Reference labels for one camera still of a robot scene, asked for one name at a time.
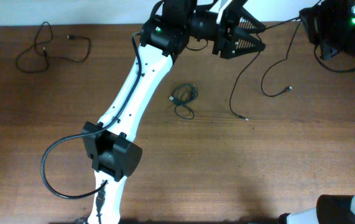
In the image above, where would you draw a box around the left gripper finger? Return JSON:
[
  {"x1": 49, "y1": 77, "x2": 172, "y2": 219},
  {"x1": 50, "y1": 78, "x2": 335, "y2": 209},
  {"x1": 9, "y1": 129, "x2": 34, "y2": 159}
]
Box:
[
  {"x1": 220, "y1": 34, "x2": 265, "y2": 59},
  {"x1": 234, "y1": 7, "x2": 265, "y2": 34}
]

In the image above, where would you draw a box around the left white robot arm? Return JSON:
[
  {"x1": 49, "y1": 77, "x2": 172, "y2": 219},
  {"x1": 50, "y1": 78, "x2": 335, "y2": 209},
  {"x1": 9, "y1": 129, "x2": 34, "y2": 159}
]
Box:
[{"x1": 82, "y1": 1, "x2": 265, "y2": 223}]

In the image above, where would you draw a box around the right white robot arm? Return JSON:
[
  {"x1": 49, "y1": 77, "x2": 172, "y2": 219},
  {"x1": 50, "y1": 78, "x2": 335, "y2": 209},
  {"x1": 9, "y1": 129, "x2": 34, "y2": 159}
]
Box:
[{"x1": 279, "y1": 1, "x2": 355, "y2": 223}]

